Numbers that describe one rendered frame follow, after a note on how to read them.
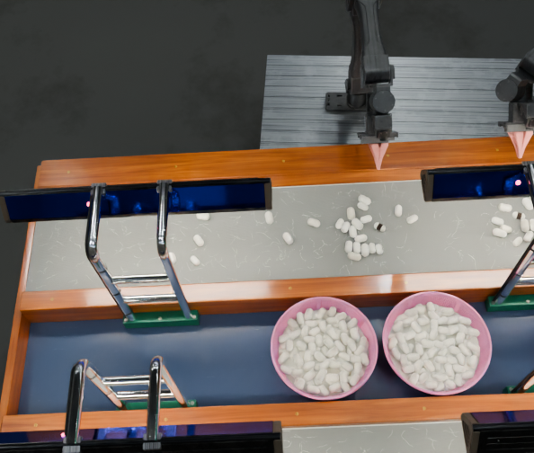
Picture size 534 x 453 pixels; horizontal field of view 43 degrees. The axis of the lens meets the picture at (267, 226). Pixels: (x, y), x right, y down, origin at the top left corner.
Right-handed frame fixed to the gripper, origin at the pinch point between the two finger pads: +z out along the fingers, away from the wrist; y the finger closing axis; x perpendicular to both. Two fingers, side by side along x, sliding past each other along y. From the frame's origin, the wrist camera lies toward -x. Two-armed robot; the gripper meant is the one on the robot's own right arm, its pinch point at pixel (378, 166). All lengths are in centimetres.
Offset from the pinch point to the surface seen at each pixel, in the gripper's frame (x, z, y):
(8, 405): -28, 52, -97
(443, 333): -19.5, 41.1, 13.0
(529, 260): -33.3, 18.8, 29.0
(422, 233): -1.0, 18.9, 11.8
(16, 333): -16, 37, -97
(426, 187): -30.9, 1.3, 6.2
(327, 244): -2.5, 20.6, -14.6
